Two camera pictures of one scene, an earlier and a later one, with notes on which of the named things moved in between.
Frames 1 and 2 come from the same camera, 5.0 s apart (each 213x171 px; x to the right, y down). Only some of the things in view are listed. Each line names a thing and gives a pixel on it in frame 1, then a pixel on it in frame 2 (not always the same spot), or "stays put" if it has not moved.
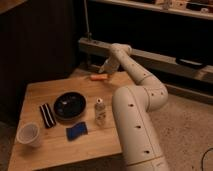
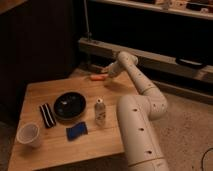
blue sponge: (79, 129) stays put
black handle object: (181, 60) stays put
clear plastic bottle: (100, 112) stays put
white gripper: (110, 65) → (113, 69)
